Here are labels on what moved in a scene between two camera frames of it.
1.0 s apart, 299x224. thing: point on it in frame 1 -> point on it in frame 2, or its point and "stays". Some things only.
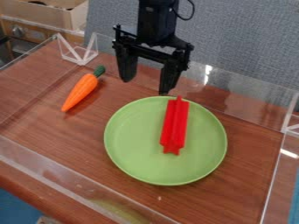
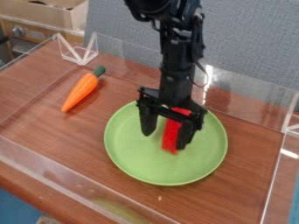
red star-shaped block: [172, 133] stays
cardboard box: [67, 14] stays
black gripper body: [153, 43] -> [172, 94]
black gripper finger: [171, 70] -> [189, 126]
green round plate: [132, 142] stays
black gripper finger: [125, 53] -> [148, 118]
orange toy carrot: [84, 86] stays
